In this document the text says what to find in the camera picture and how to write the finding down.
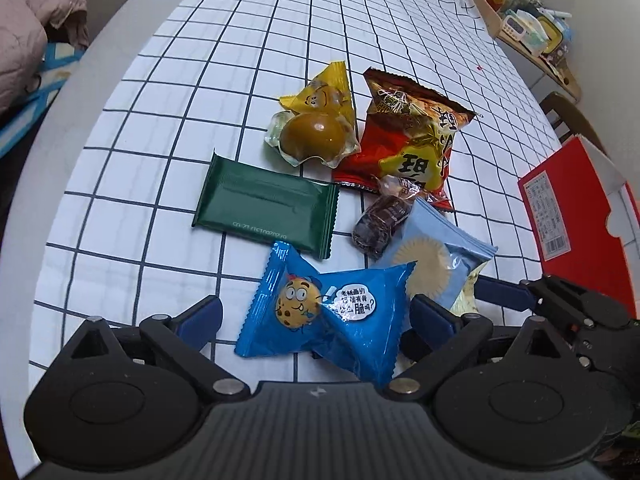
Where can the dark wooden chair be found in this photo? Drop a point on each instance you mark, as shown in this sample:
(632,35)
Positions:
(575,120)

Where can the braised egg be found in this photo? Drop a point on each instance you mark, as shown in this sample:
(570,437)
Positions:
(310,132)

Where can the dark candy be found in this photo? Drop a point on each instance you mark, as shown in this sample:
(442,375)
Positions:
(380,220)

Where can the pale yellow snack packet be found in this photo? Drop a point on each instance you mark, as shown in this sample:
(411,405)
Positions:
(465,300)

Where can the pale green tissue box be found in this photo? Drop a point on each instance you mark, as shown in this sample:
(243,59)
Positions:
(532,35)

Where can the small white timer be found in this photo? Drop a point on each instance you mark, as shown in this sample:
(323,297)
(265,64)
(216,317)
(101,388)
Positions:
(512,27)

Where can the light blue snack packet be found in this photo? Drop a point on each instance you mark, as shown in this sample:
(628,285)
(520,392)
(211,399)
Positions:
(450,240)

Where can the blue cookie packet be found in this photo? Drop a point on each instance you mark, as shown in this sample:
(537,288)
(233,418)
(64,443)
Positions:
(350,330)

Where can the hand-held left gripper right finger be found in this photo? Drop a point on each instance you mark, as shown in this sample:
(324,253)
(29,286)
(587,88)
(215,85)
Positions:
(432,315)

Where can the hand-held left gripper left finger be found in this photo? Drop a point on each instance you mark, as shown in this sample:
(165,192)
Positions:
(202,317)

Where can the red and white cardboard box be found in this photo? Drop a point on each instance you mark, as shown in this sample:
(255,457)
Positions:
(585,210)

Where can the white handheld tool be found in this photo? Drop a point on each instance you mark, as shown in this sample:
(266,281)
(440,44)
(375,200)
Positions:
(555,12)

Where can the blue striped bag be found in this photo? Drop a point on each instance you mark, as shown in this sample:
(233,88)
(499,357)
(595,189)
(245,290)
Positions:
(50,75)

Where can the pink padded jacket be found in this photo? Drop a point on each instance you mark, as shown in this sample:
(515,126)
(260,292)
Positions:
(30,20)

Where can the white checkered tablecloth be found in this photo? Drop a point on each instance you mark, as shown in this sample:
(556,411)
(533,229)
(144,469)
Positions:
(200,110)

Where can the dark green snack packet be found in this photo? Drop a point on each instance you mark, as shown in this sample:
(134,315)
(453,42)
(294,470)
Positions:
(260,205)

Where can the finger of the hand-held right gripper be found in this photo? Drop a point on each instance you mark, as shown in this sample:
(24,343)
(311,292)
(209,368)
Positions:
(495,292)

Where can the red snack bag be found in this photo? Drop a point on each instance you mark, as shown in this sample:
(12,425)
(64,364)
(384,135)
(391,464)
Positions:
(400,145)

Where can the wooden corner cabinet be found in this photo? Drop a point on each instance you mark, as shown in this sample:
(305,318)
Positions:
(492,20)

